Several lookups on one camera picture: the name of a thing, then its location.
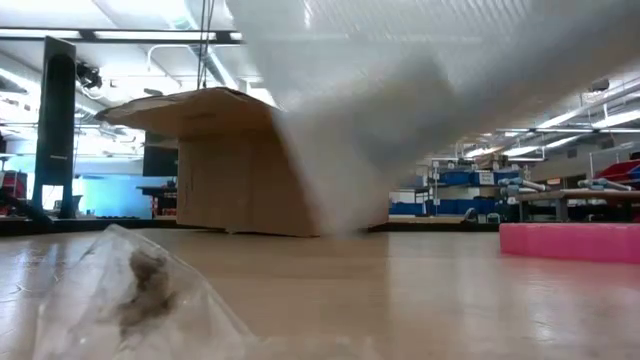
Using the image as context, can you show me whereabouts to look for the black ceiling camera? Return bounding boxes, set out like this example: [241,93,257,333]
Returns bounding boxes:
[74,60,105,91]

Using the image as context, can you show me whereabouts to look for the wooden workbench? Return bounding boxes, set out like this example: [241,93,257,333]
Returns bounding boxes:
[514,188,640,224]

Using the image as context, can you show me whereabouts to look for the white plastic bag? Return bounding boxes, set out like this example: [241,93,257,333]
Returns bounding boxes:
[224,0,640,237]

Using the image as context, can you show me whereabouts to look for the grey blue robot tube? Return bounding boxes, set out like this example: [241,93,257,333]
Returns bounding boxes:
[497,175,550,197]
[577,177,635,193]

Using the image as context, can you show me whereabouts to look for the dark office desk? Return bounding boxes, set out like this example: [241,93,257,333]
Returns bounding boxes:
[137,183,179,220]

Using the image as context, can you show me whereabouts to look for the thick black hose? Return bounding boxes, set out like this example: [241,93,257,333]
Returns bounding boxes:
[0,192,51,224]

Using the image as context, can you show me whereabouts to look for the brown cardboard box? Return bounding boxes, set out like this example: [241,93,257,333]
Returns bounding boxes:
[94,87,391,238]

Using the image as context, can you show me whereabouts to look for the blue storage bin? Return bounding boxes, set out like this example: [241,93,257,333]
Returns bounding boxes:
[389,200,426,216]
[439,171,474,187]
[427,197,501,216]

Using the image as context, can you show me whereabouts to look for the tan wooden desk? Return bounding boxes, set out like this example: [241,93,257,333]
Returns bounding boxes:
[388,214,466,225]

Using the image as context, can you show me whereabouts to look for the tall black tower stand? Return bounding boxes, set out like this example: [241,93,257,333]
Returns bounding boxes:
[32,35,78,220]

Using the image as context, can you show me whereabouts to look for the red storage bin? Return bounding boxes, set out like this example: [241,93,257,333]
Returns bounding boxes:
[593,159,640,183]

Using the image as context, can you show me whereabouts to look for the red crate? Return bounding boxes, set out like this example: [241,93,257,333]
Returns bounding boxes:
[0,169,29,199]

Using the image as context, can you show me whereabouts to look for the black monitor screen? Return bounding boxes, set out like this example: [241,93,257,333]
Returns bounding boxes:
[142,130,180,177]

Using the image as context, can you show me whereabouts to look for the cardboard box on shelf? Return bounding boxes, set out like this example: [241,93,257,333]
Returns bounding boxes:
[474,152,510,170]

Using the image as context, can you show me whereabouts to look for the black overhead frame beam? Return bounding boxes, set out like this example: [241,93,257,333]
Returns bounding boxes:
[0,27,245,47]

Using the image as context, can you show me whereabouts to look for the clear crinkled plastic bag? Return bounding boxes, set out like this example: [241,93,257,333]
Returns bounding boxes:
[32,223,261,360]

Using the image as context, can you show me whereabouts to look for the dark hanging cables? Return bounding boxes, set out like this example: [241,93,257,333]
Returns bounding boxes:
[196,0,217,92]

